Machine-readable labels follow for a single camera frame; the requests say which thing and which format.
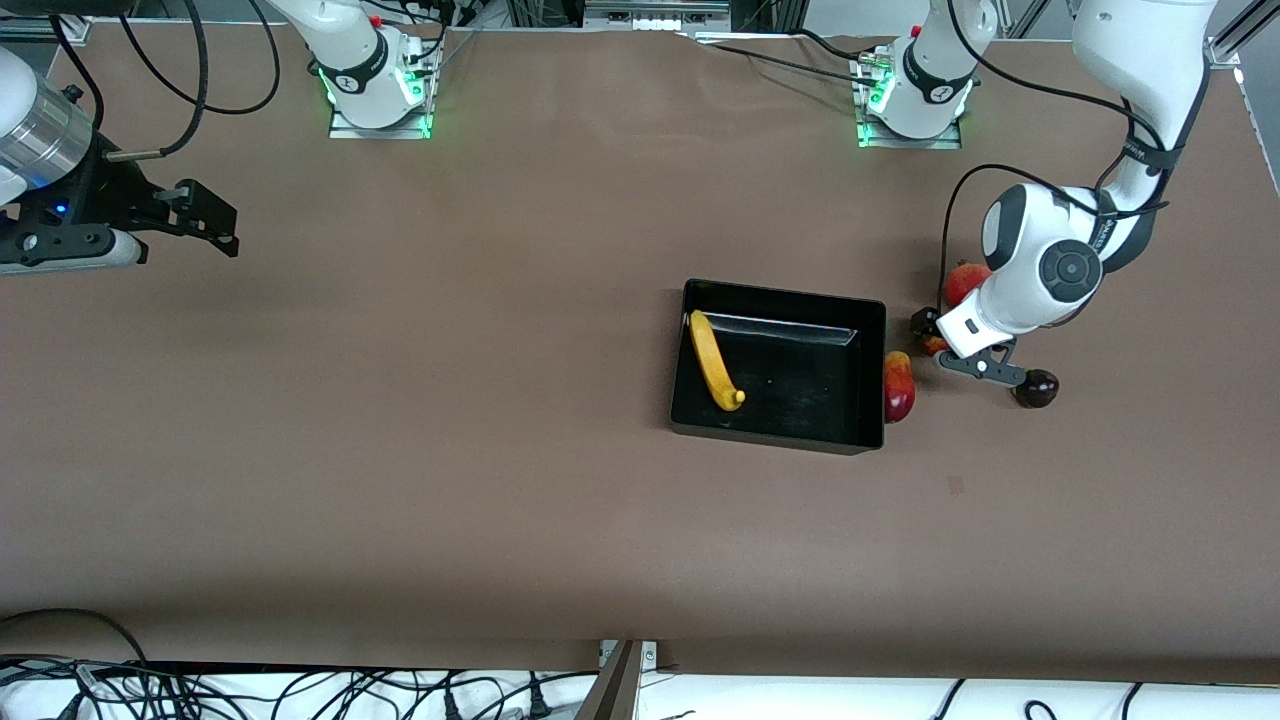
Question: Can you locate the red pomegranate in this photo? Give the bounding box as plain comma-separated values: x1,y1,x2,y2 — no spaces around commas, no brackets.
945,260,994,307

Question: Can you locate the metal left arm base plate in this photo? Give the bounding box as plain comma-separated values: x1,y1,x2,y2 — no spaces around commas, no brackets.
857,55,963,151

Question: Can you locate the metal table post bracket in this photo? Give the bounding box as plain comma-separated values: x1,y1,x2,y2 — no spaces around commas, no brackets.
575,640,658,720

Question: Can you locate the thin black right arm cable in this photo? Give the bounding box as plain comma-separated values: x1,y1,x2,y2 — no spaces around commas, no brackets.
120,0,283,115

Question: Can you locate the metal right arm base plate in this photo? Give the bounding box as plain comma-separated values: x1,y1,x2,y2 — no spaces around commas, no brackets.
328,40,438,140

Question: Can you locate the long black table cable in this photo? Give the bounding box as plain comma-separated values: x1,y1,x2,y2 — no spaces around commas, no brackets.
700,40,883,89

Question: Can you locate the red yellow mango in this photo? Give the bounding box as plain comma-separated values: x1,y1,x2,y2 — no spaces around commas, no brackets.
884,351,916,424

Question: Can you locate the white power strip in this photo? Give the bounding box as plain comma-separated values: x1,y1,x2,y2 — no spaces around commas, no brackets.
585,0,731,31

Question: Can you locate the black rectangular tray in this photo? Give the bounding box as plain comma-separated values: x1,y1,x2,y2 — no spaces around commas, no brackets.
668,278,888,456

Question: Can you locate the brown table cover sheet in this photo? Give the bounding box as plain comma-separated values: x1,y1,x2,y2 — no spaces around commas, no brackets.
0,25,1280,686

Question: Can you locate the short black table cable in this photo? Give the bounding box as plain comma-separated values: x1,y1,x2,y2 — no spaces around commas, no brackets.
790,28,876,63

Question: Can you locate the black cable tangle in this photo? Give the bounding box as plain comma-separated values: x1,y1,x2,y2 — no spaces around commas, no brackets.
0,655,601,720

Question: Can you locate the black looped floor cable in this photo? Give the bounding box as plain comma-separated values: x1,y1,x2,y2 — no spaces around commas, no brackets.
0,607,151,666

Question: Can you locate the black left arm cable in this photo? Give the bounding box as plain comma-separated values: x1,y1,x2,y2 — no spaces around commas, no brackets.
938,0,1173,313

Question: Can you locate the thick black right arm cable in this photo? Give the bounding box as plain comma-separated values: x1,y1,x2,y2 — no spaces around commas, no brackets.
50,0,211,162

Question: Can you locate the yellow banana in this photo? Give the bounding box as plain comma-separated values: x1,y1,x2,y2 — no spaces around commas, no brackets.
689,310,747,412

